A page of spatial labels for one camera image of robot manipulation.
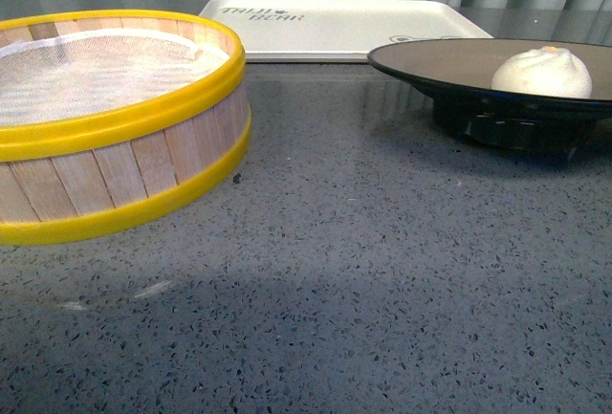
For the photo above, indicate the black and tan plate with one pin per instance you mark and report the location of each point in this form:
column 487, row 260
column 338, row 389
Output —
column 457, row 74

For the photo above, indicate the white steamed bun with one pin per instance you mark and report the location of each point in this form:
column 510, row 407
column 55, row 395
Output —
column 548, row 71

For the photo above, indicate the white rectangular tray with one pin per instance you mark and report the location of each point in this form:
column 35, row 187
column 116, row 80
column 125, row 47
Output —
column 300, row 31

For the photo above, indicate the yellow rimmed bamboo steamer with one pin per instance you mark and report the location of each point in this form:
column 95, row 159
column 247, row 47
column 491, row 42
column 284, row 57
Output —
column 78, row 178

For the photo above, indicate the white mesh steamer cloth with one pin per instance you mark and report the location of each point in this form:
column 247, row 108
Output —
column 80, row 74

